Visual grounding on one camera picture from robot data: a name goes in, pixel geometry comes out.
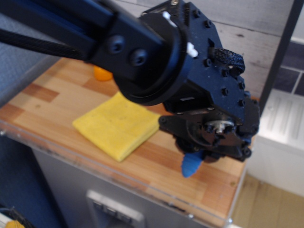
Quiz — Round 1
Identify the yellow folded cloth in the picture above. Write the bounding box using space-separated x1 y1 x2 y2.
72 92 160 162

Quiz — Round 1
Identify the blue handled metal spork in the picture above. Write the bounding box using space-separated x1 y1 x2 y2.
181 139 252 178

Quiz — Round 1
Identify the orange toy carrot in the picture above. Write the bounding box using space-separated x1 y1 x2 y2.
94 66 113 82

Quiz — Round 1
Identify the white radiator cover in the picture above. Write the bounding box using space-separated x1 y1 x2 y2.
247 89 304 196

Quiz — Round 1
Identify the silver toy cabinet front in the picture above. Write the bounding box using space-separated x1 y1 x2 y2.
34 150 226 228

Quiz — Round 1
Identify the yellow black object on floor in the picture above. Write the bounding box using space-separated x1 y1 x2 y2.
0 207 35 228

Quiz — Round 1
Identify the clear acrylic table edge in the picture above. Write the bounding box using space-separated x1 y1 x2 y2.
0 121 245 228

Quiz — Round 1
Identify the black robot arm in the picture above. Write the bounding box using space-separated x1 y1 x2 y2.
0 0 260 161

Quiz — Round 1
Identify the black right frame post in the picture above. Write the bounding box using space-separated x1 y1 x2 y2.
259 0 304 110

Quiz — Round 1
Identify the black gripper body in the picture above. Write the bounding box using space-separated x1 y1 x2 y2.
159 111 260 162

